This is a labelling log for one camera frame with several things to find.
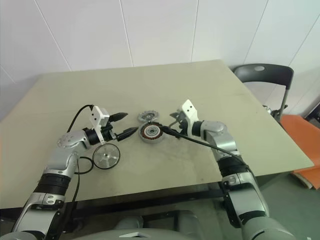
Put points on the black metal frame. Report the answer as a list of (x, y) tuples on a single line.
[(313, 115)]

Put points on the silver round gear plate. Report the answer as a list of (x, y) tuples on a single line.
[(147, 116)]

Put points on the black plastic chair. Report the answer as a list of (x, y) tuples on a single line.
[(265, 75)]

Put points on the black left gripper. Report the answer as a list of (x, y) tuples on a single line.
[(109, 132)]

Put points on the silver motor stator copper windings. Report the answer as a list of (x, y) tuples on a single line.
[(151, 132)]

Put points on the black table underframe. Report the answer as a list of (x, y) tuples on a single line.
[(150, 200)]

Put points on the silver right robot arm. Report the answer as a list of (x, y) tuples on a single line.
[(222, 142)]

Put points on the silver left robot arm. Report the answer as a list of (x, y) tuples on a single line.
[(62, 155)]

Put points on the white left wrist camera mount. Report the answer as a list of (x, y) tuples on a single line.
[(98, 120)]

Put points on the grey robot torso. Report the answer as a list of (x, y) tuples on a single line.
[(155, 235)]

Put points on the silver rotor disc black rim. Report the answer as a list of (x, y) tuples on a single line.
[(106, 156)]

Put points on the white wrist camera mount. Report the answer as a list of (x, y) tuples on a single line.
[(98, 120), (189, 110)]

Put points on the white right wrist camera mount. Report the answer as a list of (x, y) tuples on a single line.
[(189, 110)]

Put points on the grey rounded shape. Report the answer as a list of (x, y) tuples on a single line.
[(128, 222)]

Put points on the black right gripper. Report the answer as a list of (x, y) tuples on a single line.
[(184, 126)]

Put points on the orange chair seat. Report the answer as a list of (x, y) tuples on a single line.
[(300, 140)]

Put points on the white flat panel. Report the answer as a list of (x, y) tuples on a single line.
[(303, 180)]

